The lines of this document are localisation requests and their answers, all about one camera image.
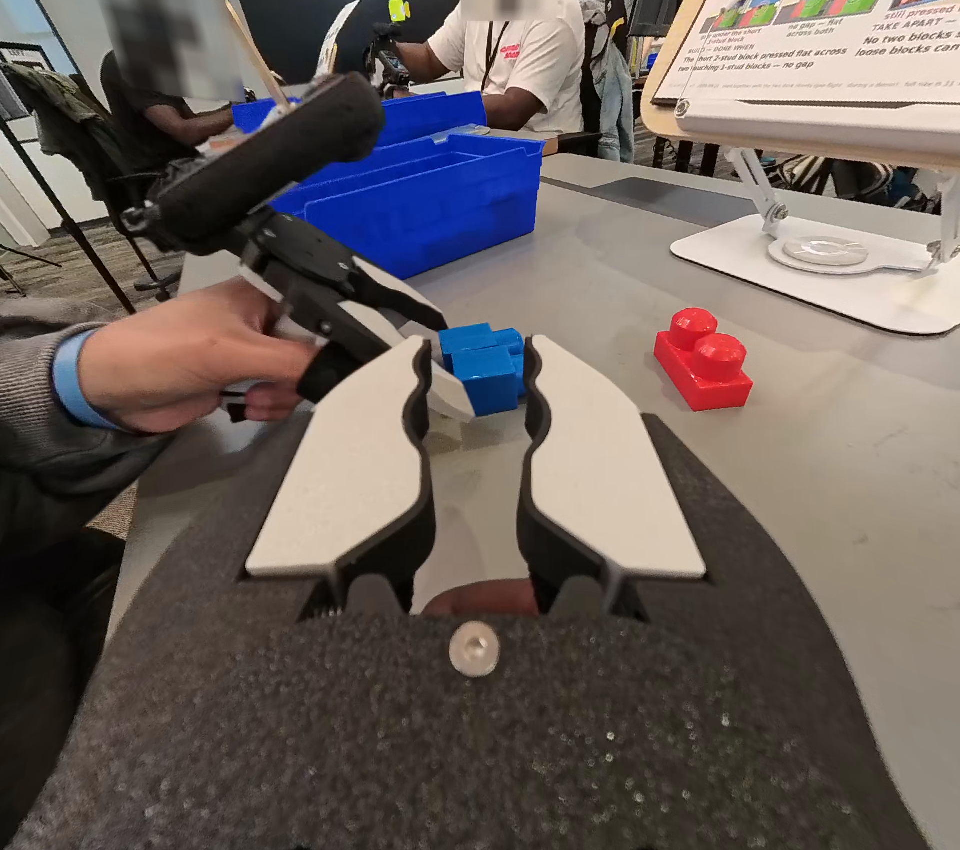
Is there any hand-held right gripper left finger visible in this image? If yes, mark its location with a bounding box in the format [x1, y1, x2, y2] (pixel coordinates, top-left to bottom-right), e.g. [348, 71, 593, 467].
[246, 335, 438, 617]

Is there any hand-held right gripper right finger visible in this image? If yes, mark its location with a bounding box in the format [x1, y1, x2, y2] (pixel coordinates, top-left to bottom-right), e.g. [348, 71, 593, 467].
[516, 334, 708, 617]

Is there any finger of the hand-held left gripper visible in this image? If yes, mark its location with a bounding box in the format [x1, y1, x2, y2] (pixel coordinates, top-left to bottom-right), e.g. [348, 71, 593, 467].
[337, 299, 477, 422]
[352, 255, 450, 334]

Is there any blue plastic bin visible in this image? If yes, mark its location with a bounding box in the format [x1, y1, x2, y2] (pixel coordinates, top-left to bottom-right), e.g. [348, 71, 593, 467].
[232, 91, 489, 150]
[270, 130, 546, 281]

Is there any blue one-stud building block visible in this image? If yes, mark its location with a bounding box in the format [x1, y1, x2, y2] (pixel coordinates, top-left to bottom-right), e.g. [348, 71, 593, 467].
[450, 344, 528, 418]
[438, 323, 525, 371]

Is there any red two-stud building block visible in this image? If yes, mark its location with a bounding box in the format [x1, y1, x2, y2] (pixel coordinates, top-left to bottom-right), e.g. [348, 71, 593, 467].
[652, 308, 755, 412]

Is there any person's left forearm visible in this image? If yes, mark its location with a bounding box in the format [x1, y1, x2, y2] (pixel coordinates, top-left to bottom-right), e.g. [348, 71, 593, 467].
[0, 318, 177, 555]

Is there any person's left hand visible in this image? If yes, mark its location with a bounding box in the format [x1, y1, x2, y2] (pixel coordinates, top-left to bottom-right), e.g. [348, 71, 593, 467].
[78, 276, 321, 435]

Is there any wooden board document stand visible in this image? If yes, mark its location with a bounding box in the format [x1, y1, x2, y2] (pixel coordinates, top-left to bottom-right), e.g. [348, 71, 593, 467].
[138, 0, 294, 112]

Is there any black chair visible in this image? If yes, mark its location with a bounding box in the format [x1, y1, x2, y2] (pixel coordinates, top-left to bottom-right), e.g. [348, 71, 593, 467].
[15, 61, 181, 300]

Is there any olive green jacket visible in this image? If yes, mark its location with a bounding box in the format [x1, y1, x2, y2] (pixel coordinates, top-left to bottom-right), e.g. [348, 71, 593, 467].
[3, 63, 114, 161]

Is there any black framed marker sign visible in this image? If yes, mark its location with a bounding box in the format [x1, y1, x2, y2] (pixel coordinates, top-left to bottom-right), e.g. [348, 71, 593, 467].
[0, 40, 54, 122]

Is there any white document stand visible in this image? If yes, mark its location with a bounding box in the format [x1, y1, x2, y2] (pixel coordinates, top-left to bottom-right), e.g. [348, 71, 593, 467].
[641, 0, 960, 336]

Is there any person's own dark clothing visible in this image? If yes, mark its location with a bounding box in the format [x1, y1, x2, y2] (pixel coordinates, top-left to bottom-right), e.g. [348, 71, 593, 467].
[0, 528, 125, 829]

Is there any black white striped bag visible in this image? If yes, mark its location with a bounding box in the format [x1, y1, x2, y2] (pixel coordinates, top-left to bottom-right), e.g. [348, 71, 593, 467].
[780, 154, 837, 195]

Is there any dark grey desk cable cover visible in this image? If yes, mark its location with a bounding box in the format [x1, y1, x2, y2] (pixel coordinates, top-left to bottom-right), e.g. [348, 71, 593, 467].
[540, 175, 740, 229]

